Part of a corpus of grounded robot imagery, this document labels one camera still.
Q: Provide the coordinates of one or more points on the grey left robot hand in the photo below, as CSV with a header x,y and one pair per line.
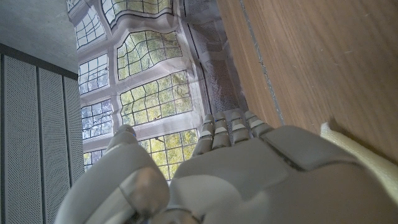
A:
x,y
248,180

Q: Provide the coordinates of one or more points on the printed window backdrop cloth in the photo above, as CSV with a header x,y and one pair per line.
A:
x,y
149,77

